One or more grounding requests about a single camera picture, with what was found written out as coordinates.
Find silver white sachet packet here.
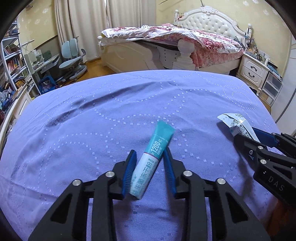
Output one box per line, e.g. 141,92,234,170
217,113,260,142

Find teal white tube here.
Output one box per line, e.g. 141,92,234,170
129,121,175,199

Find white sliding wardrobe door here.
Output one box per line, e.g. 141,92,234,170
271,36,296,136

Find translucent plastic drawer unit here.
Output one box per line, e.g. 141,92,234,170
259,72,282,107

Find white nightstand with drawers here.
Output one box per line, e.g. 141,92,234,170
236,52,269,95

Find purple bed sheet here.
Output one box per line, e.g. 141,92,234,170
1,70,278,240

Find pink floral quilt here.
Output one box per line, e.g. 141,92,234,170
98,24,244,68

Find white bed with tufted headboard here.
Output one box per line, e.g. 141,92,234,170
98,5,252,74

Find white study desk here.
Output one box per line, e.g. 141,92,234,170
24,52,60,86

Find white bookshelf with books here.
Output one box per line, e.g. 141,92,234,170
1,20,40,99

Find light blue desk chair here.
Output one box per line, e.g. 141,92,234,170
59,37,87,82

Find beige curtains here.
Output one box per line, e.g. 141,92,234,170
54,0,156,61

